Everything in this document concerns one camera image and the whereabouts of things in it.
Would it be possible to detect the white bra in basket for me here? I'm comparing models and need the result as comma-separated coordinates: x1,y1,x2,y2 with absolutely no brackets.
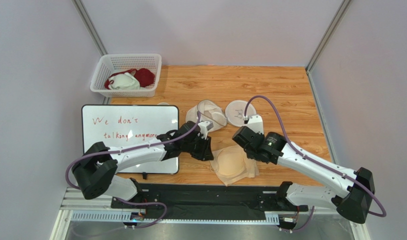
108,72,141,90

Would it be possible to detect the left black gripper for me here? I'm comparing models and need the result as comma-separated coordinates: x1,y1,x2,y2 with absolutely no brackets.
181,133,215,162

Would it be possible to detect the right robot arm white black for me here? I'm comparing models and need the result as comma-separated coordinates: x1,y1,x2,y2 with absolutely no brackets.
232,126,375,224

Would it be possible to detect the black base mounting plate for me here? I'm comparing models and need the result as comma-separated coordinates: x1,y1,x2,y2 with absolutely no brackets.
78,180,309,222

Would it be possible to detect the whiteboard with red writing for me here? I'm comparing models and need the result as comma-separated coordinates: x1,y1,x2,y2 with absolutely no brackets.
81,104,180,176

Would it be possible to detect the beige bra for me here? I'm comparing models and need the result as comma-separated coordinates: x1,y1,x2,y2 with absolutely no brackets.
210,145,260,186

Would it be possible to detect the aluminium frame rail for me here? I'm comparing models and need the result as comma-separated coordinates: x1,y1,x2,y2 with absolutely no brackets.
51,188,370,240

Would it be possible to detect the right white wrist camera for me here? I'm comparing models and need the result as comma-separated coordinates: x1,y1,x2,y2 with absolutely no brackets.
244,114,264,134

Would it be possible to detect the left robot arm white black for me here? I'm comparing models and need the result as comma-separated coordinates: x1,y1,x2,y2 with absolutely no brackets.
67,120,214,201

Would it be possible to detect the white plastic basket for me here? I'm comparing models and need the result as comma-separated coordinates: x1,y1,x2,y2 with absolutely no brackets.
90,53,162,98

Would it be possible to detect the round white bag lid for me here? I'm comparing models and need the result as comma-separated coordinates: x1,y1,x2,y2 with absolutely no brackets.
224,100,248,127

